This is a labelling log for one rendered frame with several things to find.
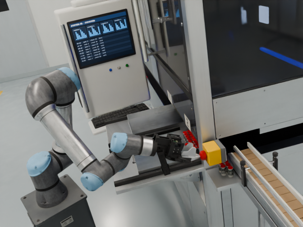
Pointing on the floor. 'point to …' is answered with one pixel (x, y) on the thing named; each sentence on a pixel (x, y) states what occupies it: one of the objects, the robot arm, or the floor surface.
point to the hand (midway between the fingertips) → (196, 157)
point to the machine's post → (201, 97)
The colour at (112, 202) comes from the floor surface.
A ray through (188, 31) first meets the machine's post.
